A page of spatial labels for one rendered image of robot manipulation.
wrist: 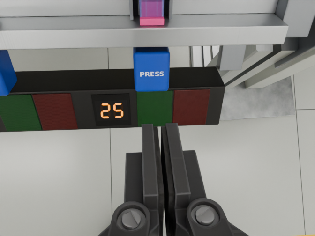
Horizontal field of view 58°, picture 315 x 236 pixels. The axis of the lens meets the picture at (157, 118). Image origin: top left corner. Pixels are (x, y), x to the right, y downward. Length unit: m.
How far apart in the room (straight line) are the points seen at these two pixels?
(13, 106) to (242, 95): 0.78
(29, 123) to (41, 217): 0.73
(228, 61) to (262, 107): 0.72
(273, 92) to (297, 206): 0.37
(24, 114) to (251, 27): 0.18
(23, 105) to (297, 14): 0.20
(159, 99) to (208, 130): 0.69
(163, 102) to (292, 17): 0.11
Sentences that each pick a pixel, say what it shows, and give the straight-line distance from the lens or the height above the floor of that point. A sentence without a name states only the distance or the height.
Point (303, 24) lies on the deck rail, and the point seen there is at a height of 0.73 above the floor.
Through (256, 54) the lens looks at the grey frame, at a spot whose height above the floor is 0.63.
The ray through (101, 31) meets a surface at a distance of 0.17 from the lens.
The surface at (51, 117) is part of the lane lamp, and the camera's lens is 0.25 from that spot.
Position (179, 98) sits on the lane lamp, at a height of 0.67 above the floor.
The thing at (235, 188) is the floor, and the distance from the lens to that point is 0.95.
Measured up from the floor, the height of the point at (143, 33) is 0.73.
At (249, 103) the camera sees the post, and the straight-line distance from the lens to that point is 0.95.
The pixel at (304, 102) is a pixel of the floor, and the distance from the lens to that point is 1.04.
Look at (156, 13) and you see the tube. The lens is 0.17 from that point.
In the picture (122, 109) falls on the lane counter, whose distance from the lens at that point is 0.23.
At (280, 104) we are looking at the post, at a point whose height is 0.01.
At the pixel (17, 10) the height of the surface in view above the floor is 0.72.
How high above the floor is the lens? 0.89
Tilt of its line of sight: 85 degrees down
